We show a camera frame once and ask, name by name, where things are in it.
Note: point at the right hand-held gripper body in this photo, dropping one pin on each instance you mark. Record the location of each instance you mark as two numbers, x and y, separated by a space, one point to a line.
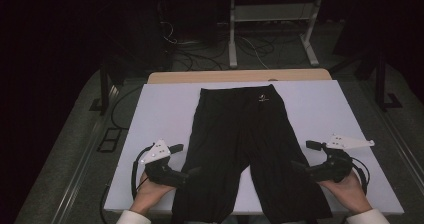
335 167

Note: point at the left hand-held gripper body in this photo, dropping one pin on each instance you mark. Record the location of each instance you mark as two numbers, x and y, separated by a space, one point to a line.
160 170

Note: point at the black pants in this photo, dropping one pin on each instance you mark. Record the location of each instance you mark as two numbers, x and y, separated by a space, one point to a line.
253 134

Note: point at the person's left hand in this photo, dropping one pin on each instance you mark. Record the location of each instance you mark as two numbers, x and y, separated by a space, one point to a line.
148 194

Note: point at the person's right hand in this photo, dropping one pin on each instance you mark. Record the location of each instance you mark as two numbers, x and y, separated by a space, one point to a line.
350 192

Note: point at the white board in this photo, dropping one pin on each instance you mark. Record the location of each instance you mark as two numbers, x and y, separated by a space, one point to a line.
160 117

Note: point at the black metal stand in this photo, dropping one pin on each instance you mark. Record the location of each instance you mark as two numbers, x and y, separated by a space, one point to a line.
104 90
380 84

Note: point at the wooden table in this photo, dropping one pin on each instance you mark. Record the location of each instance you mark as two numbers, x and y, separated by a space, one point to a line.
233 75

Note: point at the white metal stand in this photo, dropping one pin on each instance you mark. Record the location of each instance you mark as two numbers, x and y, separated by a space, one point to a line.
232 44

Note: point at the black floor frame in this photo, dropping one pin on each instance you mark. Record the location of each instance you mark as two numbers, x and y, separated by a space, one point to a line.
108 140

